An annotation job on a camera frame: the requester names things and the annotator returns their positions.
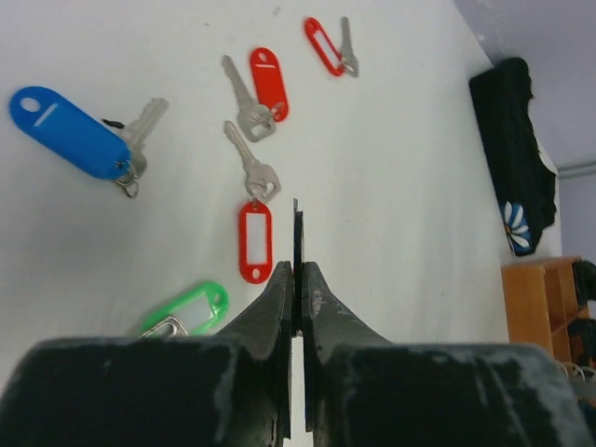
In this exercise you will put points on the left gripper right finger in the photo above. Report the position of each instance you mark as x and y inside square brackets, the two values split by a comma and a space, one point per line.
[363, 390]

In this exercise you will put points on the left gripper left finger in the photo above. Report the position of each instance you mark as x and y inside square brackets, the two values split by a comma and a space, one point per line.
[232, 388]

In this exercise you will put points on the metal disc with keyrings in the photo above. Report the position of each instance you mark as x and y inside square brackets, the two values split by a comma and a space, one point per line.
[578, 374]

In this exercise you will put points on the green tagged key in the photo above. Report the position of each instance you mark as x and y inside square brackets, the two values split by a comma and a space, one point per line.
[194, 311]

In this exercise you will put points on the wooden compartment tray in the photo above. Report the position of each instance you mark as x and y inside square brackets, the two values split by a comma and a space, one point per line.
[540, 301]

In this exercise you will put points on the patterned item in tray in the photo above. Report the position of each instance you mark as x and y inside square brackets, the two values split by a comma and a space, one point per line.
[581, 334]

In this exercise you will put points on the dark item in tray corner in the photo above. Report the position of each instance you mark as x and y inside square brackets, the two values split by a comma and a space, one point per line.
[585, 281]

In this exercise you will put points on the black folded cloth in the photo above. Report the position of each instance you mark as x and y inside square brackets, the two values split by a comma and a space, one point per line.
[524, 186]

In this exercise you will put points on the blue tagged key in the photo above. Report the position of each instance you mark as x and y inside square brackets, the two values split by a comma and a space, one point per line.
[106, 150]

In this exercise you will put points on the solid red tagged key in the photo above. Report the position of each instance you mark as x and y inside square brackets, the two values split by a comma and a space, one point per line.
[259, 114]

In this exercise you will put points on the red open tagged key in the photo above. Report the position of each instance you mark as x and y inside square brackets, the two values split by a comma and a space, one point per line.
[337, 60]

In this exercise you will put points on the red frame tagged key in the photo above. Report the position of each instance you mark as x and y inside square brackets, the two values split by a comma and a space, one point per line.
[255, 221]

